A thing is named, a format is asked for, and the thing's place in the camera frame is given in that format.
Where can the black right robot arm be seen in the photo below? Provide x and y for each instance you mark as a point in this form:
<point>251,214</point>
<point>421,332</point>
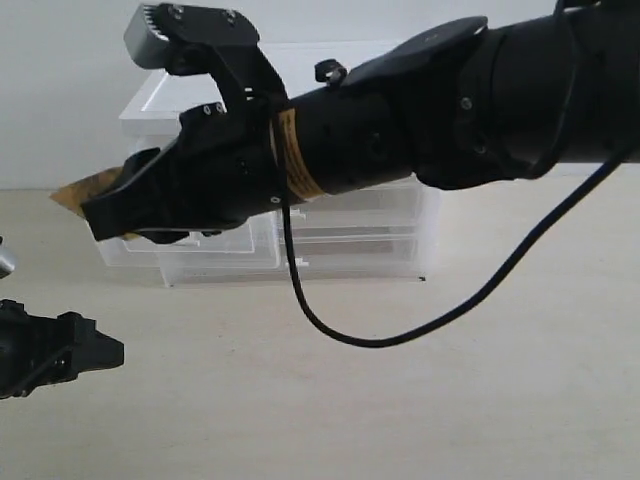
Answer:
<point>457,106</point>

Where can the clear drawer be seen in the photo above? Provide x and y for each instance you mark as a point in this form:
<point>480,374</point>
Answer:
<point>253,246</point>
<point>397,204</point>
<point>373,256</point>

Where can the yellow wedge block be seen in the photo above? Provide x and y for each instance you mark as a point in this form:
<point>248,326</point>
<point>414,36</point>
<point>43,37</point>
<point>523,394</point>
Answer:
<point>116,203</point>

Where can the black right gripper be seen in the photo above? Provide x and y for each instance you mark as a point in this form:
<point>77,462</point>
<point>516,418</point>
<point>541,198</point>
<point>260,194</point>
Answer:
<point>212,177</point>

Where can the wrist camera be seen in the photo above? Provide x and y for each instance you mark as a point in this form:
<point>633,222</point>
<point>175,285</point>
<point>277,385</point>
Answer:
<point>8,262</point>
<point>188,40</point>

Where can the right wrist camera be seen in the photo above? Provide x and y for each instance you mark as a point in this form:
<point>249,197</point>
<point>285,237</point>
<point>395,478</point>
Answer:
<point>188,40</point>

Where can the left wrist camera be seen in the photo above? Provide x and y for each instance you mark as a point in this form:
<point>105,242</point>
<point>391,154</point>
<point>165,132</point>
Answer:
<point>8,262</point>

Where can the white plastic drawer cabinet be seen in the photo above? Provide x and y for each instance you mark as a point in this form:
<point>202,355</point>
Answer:
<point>384,231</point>

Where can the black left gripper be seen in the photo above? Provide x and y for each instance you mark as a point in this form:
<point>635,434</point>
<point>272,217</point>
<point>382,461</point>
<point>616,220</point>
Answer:
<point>34,353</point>

